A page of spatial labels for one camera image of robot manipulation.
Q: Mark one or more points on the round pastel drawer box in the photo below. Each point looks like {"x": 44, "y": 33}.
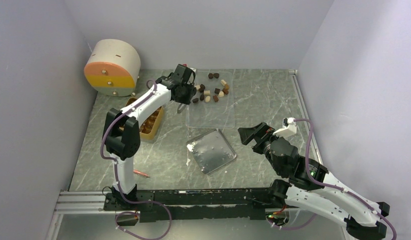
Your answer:
{"x": 113, "y": 68}

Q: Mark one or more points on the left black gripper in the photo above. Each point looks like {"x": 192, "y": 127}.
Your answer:
{"x": 186, "y": 100}

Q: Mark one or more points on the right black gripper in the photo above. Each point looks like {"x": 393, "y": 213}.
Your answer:
{"x": 246, "y": 134}

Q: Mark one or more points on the clear plastic tray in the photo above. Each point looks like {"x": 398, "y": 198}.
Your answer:
{"x": 219, "y": 113}

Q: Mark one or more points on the square silver metal lid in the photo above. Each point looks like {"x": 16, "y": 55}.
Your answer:
{"x": 211, "y": 151}

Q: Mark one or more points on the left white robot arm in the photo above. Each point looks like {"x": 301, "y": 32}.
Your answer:
{"x": 121, "y": 135}

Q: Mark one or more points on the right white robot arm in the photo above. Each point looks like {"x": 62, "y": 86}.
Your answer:
{"x": 307, "y": 184}

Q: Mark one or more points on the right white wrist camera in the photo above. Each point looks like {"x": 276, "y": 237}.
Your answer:
{"x": 289, "y": 128}

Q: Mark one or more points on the red pen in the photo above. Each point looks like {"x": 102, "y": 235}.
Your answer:
{"x": 142, "y": 174}

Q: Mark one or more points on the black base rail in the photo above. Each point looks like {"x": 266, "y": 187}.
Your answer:
{"x": 224, "y": 203}

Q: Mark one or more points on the gold chocolate box tray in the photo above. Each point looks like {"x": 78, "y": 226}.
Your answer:
{"x": 149, "y": 128}

